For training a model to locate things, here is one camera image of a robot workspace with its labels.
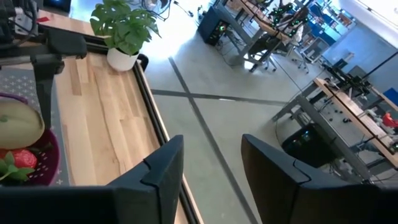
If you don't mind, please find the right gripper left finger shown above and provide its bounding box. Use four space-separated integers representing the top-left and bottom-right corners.
107 134 185 224

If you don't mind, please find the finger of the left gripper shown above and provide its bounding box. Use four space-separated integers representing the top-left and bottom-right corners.
30 55 65 130

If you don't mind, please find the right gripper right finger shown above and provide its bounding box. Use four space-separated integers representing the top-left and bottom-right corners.
241 133 371 224

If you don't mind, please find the brown kiwi fruit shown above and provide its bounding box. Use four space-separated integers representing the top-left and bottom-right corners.
0 98 46 150

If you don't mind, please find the red strawberry with green leaves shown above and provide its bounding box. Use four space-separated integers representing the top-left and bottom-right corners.
0 148 39 183

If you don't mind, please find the purple colander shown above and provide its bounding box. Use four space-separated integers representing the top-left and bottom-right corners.
0 92 62 187

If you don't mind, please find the black computer tower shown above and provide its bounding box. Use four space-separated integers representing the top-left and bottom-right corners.
281 129 338 169
197 6 233 47

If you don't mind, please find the green plant in white pot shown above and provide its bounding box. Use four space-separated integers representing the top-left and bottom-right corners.
89 0 162 72

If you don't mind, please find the wooden workbench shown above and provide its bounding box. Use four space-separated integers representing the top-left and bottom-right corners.
214 0 293 74
272 77 398 184

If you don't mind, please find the black office chair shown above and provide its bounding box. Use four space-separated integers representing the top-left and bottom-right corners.
247 34 280 73

